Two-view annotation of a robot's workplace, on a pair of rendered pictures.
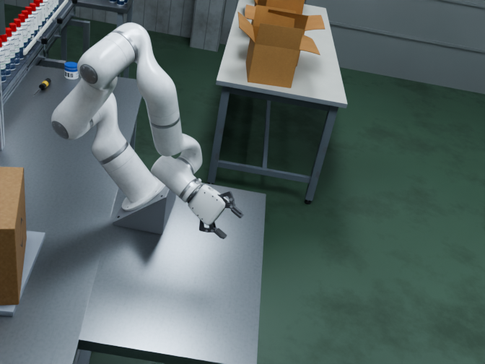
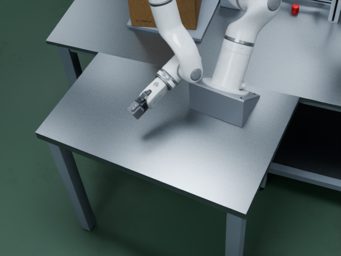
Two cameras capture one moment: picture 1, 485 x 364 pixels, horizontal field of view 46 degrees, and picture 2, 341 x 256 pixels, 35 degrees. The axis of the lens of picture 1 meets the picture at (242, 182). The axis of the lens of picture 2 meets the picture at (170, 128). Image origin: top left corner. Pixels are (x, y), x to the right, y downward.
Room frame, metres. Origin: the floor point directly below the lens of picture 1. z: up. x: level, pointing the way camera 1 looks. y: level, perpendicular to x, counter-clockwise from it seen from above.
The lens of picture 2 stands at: (2.30, -1.01, 2.52)
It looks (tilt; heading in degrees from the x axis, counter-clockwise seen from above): 52 degrees down; 123
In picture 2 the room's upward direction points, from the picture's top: 6 degrees counter-clockwise
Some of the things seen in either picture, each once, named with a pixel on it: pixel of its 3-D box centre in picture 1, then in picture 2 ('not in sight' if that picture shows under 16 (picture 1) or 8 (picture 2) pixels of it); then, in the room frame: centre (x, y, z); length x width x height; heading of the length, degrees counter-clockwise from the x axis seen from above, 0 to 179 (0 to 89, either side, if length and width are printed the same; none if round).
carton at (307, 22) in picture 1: (281, 29); not in sight; (3.86, -0.06, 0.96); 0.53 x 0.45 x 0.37; 94
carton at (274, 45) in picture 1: (275, 45); not in sight; (3.47, -0.04, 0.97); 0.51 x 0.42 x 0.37; 98
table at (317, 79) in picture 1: (273, 83); not in sight; (4.32, -0.09, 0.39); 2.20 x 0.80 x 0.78; 2
